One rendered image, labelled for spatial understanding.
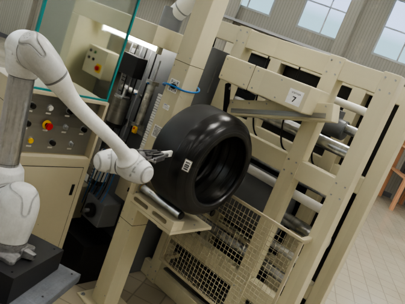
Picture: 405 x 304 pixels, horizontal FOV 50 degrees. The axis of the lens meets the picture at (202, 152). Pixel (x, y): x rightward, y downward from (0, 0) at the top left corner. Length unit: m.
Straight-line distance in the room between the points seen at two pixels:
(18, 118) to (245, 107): 1.38
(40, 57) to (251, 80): 1.29
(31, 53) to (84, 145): 1.20
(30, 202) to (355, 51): 10.34
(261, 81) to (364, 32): 9.19
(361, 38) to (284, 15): 1.96
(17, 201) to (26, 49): 0.56
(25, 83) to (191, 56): 1.02
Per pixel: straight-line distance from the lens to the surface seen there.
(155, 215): 2.48
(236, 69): 2.62
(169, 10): 3.11
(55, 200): 2.79
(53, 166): 2.66
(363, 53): 11.56
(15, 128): 1.89
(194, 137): 2.18
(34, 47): 1.66
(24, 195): 1.79
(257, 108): 2.66
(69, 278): 2.06
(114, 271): 2.90
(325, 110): 2.45
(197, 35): 2.51
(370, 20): 11.66
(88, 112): 1.78
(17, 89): 1.85
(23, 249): 1.88
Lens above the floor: 1.76
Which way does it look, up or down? 12 degrees down
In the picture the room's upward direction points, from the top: 21 degrees clockwise
